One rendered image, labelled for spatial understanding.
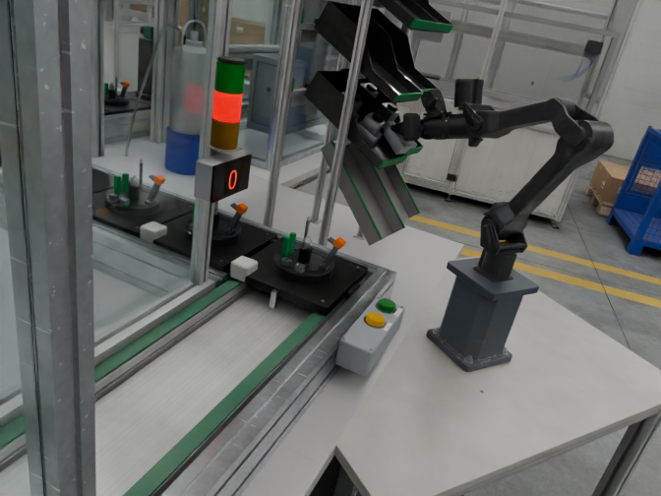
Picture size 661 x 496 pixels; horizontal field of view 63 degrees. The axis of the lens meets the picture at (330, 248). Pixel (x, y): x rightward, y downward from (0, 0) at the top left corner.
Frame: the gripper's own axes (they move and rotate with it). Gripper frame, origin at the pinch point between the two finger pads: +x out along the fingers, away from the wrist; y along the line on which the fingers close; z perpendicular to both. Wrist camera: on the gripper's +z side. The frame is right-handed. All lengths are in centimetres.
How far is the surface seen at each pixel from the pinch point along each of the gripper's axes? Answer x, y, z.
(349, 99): 8.5, 12.6, 6.5
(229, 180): 8, 51, -9
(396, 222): 6.8, -6.1, -25.1
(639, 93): 96, -849, 53
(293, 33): 20.9, 17.8, 22.0
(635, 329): -17, -252, -124
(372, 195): 13.6, -4.2, -17.8
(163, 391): 3, 72, -42
